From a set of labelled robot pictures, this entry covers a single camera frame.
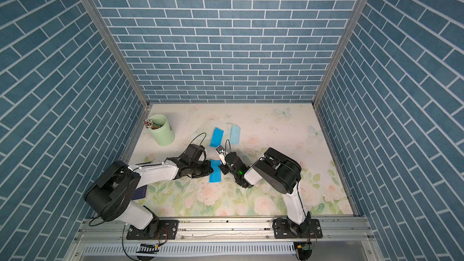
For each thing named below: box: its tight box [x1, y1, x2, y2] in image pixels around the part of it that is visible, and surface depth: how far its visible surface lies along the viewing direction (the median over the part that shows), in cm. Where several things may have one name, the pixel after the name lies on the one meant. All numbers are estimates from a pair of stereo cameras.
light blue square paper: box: [229, 123, 242, 145], surface depth 107 cm
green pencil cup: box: [149, 114, 176, 147], surface depth 96 cm
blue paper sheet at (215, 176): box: [209, 158, 222, 184], surface depth 90 cm
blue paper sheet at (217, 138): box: [209, 126, 225, 149], surface depth 107 cm
